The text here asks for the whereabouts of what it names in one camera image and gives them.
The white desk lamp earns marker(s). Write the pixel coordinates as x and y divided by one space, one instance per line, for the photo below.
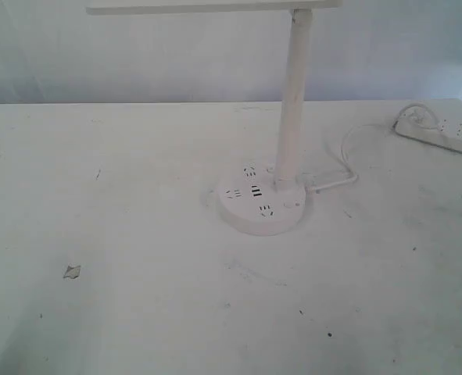
251 198

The small torn tape scrap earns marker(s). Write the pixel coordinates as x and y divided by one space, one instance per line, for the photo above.
72 272

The white power strip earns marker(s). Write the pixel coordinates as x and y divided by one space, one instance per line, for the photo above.
437 122

